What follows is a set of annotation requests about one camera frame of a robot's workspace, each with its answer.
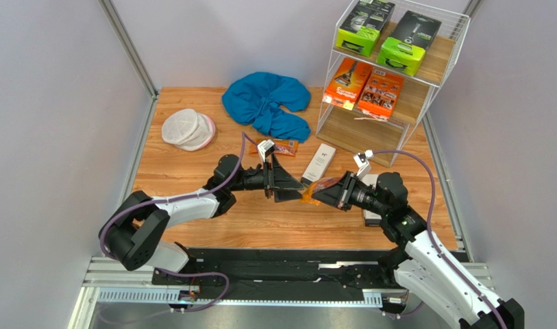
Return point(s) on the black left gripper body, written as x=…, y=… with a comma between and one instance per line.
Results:
x=262, y=179

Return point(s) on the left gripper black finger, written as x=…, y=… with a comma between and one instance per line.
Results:
x=280, y=179
x=286, y=195

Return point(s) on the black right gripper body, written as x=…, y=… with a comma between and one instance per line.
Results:
x=346, y=192

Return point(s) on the orange razor bag vertical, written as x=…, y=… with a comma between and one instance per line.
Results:
x=316, y=187

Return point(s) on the orange razor bag horizontal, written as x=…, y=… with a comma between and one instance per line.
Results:
x=282, y=147

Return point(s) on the orange razor box back side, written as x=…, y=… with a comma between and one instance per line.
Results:
x=380, y=95

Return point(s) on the orange Gillette Fusion5 box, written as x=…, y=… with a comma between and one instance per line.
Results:
x=344, y=89

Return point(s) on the black green Gillette Labs box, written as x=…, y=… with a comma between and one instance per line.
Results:
x=405, y=48

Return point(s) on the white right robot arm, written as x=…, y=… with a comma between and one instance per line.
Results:
x=420, y=263

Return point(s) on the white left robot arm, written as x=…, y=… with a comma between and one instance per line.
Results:
x=133, y=234

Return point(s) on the black green box on shelf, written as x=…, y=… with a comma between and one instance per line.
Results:
x=361, y=29

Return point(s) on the white tall box far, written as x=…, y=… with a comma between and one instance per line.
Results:
x=371, y=219

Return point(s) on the white tall box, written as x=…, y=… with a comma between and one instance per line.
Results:
x=318, y=165
x=371, y=219

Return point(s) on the white tall box near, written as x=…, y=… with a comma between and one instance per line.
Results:
x=318, y=165

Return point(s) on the blue cloth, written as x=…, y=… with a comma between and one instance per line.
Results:
x=269, y=102

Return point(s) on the white mesh laundry bag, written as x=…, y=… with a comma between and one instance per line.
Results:
x=188, y=130

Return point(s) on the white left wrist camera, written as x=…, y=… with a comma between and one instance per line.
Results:
x=265, y=148

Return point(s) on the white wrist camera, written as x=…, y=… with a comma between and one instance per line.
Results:
x=265, y=148
x=362, y=161

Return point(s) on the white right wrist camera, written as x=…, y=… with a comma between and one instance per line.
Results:
x=362, y=161

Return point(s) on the black mounting rail base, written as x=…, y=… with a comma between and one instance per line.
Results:
x=267, y=277

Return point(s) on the white wire wooden shelf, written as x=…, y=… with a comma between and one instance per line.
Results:
x=355, y=131

